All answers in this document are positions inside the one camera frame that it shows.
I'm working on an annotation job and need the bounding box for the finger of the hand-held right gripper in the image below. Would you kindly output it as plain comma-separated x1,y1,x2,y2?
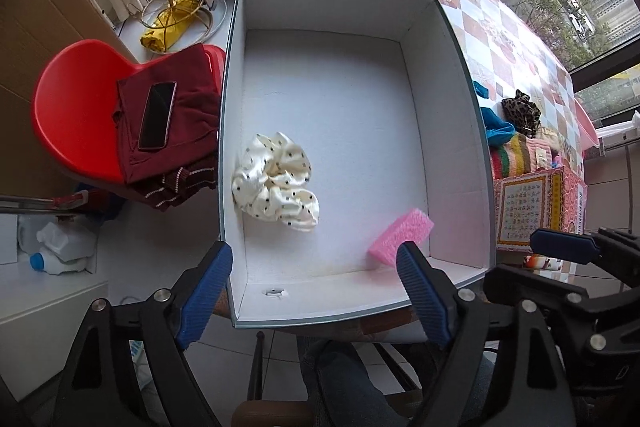
530,227,640,290
482,266,640,400

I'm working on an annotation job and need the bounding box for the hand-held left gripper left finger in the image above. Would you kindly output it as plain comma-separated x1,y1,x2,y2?
50,241,234,427

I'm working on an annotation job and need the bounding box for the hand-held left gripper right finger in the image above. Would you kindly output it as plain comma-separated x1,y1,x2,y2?
395,241,578,427

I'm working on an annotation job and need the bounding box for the pink sponge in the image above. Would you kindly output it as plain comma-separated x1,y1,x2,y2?
367,208,435,268

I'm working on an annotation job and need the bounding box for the blue cloth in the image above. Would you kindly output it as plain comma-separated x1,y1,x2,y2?
472,81,516,146

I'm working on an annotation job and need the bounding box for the large white cardboard box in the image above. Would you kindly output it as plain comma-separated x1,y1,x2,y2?
216,0,497,330

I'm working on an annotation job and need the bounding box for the yellow printed booklet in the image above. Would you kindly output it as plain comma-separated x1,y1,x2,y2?
492,167,588,254

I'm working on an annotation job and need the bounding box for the striped knitted cloth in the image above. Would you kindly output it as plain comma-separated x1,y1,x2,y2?
489,127,563,180

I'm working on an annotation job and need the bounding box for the person's leg in jeans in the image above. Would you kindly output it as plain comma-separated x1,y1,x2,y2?
297,337,493,427

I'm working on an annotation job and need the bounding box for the cream polka dot scrunchie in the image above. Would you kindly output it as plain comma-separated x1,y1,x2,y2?
231,132,321,234

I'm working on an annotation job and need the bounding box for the leopard print scrunchie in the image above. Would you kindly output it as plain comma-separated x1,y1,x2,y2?
501,90,543,138

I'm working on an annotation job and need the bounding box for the white plastic jug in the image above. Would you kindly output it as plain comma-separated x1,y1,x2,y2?
17,214,98,263

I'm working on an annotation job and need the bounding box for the white bottle with blue cap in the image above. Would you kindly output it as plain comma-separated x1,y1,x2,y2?
29,251,91,277

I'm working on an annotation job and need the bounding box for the white cabinet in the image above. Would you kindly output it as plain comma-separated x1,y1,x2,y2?
0,252,110,403

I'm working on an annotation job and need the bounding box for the black smartphone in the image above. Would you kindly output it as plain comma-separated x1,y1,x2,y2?
137,81,178,151

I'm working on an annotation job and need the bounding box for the dark red knitted garment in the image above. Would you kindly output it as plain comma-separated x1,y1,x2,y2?
116,43,221,212

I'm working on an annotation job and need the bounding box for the checkered printed tablecloth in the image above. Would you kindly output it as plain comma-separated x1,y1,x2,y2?
326,0,598,188

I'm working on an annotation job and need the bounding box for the red plastic chair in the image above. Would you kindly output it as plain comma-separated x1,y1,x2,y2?
31,39,227,185

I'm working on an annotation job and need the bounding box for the yellow cloth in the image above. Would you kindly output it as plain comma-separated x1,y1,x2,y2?
140,0,201,54

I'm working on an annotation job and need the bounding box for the white metal rail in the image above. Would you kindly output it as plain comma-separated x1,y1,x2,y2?
592,109,640,155

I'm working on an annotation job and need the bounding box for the red handled metal tool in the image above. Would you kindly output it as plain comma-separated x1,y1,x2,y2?
0,191,91,214

